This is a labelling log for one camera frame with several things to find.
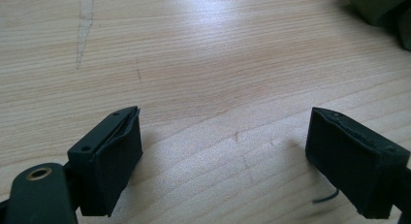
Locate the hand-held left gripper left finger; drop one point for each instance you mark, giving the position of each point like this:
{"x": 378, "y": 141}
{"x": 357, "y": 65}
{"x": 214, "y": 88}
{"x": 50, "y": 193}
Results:
{"x": 106, "y": 159}

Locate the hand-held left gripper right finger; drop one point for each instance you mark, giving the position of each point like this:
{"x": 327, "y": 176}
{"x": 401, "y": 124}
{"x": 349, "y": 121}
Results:
{"x": 352, "y": 162}

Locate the olive green shorts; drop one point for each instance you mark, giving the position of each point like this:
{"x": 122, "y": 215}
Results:
{"x": 378, "y": 6}

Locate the thin dark thread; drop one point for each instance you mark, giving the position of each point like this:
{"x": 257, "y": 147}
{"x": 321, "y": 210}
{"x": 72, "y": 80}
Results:
{"x": 328, "y": 199}

